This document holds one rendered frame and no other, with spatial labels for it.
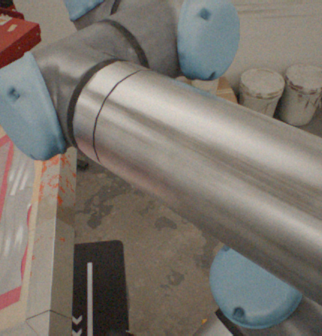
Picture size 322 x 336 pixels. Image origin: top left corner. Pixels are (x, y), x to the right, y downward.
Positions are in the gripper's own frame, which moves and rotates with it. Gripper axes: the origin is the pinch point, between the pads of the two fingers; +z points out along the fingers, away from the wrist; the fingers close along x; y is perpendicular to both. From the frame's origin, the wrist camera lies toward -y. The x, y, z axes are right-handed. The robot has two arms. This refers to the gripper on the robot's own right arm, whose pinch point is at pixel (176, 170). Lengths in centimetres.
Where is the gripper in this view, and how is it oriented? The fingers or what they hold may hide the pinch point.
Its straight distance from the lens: 66.4
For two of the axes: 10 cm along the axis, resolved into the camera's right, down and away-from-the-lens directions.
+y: 1.2, 7.4, -6.7
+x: 9.5, -2.8, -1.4
